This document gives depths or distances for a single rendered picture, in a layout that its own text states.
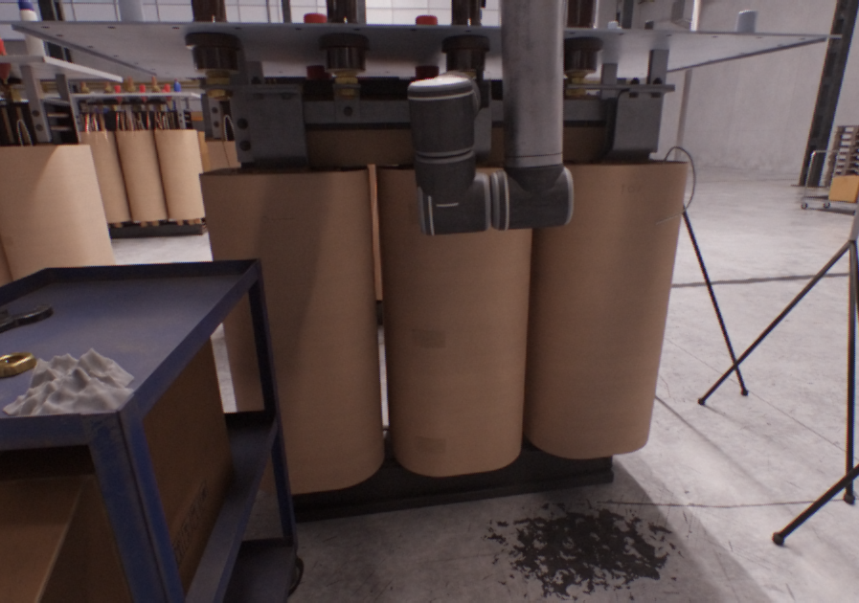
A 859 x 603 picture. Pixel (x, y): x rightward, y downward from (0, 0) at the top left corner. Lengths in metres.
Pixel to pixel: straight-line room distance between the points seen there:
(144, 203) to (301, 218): 5.91
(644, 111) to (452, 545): 1.31
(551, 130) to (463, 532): 1.21
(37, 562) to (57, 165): 2.80
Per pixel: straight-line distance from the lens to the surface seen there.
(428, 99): 0.83
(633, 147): 1.41
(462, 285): 1.25
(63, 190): 3.29
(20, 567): 0.63
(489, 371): 1.37
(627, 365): 1.53
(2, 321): 1.01
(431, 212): 0.87
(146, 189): 7.02
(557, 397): 1.53
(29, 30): 1.28
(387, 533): 1.66
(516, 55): 0.89
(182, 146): 6.87
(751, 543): 1.86
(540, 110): 0.88
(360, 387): 1.36
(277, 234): 1.20
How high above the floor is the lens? 1.15
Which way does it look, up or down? 19 degrees down
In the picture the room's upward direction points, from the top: 1 degrees counter-clockwise
